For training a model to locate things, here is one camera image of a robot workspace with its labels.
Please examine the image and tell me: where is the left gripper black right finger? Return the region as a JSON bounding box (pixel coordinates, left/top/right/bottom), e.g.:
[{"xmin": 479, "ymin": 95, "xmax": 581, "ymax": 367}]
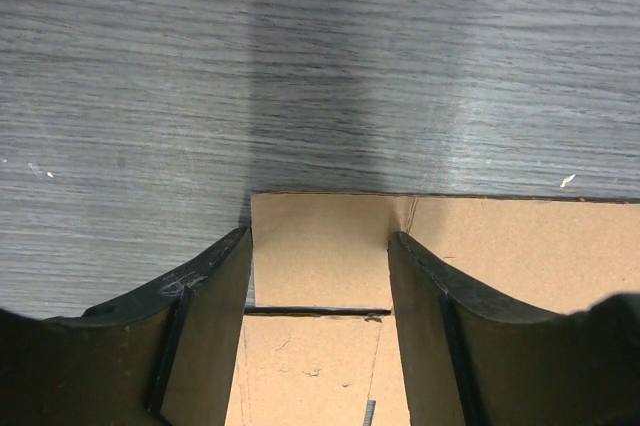
[{"xmin": 388, "ymin": 232, "xmax": 639, "ymax": 425}]

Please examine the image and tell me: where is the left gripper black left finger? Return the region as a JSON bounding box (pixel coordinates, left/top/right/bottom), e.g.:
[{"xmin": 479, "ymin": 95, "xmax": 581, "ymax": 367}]
[{"xmin": 1, "ymin": 228, "xmax": 252, "ymax": 425}]

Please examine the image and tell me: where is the brown cardboard box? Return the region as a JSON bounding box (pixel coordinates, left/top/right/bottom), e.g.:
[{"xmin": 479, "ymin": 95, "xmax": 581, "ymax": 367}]
[{"xmin": 226, "ymin": 193, "xmax": 639, "ymax": 425}]

